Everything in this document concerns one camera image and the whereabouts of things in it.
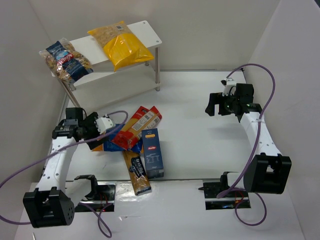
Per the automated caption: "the blue orange pasta bag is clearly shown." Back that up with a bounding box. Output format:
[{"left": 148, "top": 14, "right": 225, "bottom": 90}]
[{"left": 92, "top": 130, "right": 144, "bottom": 154}]

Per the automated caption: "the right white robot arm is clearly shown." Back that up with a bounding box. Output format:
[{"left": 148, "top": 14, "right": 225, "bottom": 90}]
[{"left": 205, "top": 78, "right": 292, "bottom": 198}]

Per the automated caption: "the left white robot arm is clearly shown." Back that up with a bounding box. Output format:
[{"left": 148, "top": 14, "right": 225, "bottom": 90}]
[{"left": 23, "top": 107, "right": 114, "bottom": 228}]

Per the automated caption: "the white two-tier metal shelf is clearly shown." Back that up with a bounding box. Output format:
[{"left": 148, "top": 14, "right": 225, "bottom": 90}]
[{"left": 62, "top": 20, "right": 162, "bottom": 113}]

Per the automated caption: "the yellow macaroni pasta bag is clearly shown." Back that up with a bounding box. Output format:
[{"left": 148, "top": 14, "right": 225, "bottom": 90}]
[{"left": 87, "top": 21, "right": 154, "bottom": 71}]

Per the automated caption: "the red spaghetti pack front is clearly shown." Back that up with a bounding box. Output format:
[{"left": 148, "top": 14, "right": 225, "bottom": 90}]
[{"left": 111, "top": 106, "right": 149, "bottom": 151}]

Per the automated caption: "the black label spaghetti pack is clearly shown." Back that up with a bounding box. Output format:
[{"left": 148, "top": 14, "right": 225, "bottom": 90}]
[{"left": 122, "top": 151, "right": 152, "bottom": 196}]

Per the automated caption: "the red spaghetti pack barcode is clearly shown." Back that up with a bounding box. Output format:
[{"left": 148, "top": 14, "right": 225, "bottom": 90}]
[{"left": 128, "top": 106, "right": 162, "bottom": 149}]

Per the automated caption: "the dark blue Barilla box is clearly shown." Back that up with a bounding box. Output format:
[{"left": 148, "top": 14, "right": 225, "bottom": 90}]
[{"left": 141, "top": 128, "right": 164, "bottom": 179}]

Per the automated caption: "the clear fusilli bag blue label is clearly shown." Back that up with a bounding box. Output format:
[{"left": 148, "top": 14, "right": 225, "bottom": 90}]
[{"left": 39, "top": 38, "right": 94, "bottom": 84}]

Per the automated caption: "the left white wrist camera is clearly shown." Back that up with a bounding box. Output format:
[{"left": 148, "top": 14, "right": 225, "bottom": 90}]
[{"left": 95, "top": 115, "right": 116, "bottom": 134}]

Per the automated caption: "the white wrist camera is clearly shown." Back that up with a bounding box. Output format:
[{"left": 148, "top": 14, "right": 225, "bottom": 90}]
[
  {"left": 95, "top": 115, "right": 116, "bottom": 134},
  {"left": 221, "top": 78, "right": 237, "bottom": 96}
]

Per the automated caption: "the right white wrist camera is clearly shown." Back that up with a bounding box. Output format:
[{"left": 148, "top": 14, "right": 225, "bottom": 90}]
[{"left": 221, "top": 78, "right": 237, "bottom": 96}]

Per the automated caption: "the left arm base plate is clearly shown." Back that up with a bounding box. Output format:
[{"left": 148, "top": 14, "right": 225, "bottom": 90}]
[{"left": 65, "top": 179, "right": 116, "bottom": 213}]

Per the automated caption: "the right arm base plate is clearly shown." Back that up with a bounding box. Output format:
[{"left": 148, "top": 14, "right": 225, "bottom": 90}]
[{"left": 198, "top": 181, "right": 251, "bottom": 211}]

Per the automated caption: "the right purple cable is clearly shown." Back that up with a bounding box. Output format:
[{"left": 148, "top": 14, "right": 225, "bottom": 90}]
[{"left": 216, "top": 63, "right": 277, "bottom": 227}]

